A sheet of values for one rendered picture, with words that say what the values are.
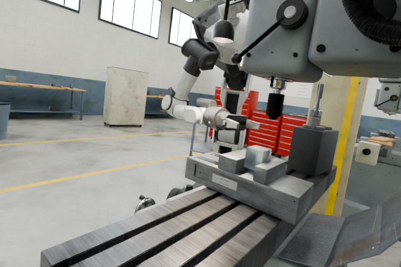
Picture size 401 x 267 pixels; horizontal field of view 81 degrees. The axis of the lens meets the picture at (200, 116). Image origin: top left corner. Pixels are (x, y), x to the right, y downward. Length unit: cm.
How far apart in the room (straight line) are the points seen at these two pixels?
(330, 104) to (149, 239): 217
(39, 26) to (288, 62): 781
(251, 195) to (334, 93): 190
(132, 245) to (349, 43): 58
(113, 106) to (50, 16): 319
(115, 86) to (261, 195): 617
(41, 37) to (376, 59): 797
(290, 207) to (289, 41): 41
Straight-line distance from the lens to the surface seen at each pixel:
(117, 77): 664
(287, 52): 65
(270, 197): 64
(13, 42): 798
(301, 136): 108
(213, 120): 88
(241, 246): 51
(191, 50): 114
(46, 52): 817
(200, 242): 50
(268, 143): 575
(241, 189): 67
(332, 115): 245
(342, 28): 61
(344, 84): 245
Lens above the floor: 124
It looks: 6 degrees down
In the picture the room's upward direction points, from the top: 8 degrees clockwise
